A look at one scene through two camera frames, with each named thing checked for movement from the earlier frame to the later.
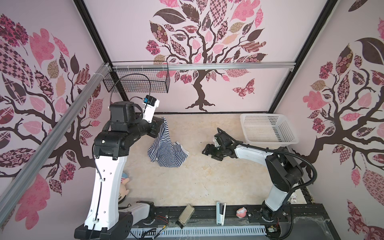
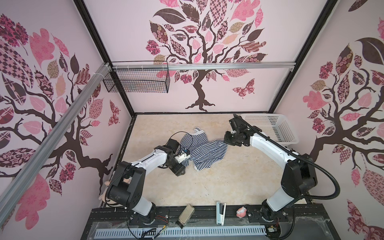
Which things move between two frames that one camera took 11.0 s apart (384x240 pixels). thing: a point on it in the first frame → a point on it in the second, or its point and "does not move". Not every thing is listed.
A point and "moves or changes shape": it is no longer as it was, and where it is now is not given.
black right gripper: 211,146 → 226,139
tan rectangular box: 185,216 does not move
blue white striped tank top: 164,150 moves or changes shape
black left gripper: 156,122 → 178,169
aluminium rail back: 207,66 does not move
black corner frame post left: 88,18 does not move
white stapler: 219,217 does not move
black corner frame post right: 326,11 does not move
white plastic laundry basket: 268,129 does not move
